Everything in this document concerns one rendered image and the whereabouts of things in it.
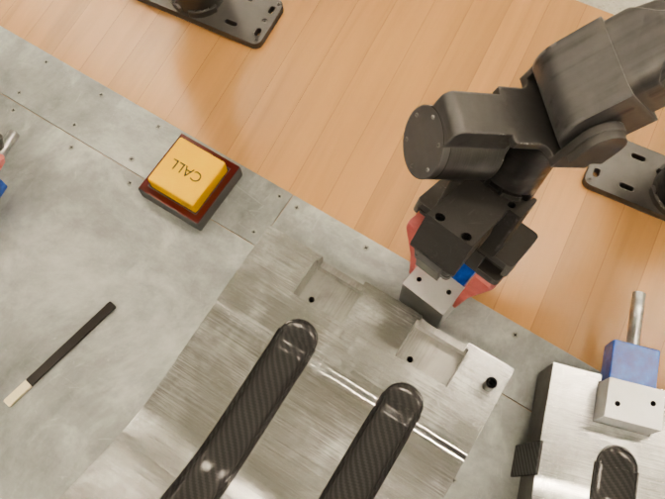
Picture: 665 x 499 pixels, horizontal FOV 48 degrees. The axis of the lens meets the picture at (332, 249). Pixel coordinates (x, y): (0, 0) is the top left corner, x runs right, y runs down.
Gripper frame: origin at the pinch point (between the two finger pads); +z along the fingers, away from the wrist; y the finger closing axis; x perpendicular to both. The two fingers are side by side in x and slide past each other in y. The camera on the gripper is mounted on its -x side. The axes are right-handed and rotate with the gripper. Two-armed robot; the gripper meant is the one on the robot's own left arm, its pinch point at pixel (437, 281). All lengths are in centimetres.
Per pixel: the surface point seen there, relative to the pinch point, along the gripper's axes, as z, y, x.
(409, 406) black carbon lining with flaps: 2.5, 5.3, -12.4
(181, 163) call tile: 4.0, -28.9, -5.2
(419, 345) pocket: 1.8, 2.5, -6.6
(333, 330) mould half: 1.7, -4.0, -11.8
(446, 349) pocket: 1.2, 4.8, -5.5
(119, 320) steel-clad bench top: 15.2, -23.2, -17.4
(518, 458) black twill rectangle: 6.8, 16.0, -5.5
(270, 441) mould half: 7.6, -2.0, -20.9
